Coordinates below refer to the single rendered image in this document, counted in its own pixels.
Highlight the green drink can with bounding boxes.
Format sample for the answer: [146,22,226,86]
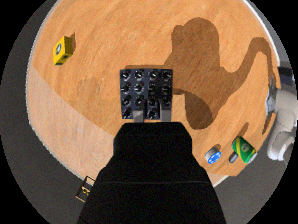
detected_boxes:
[231,136,257,164]

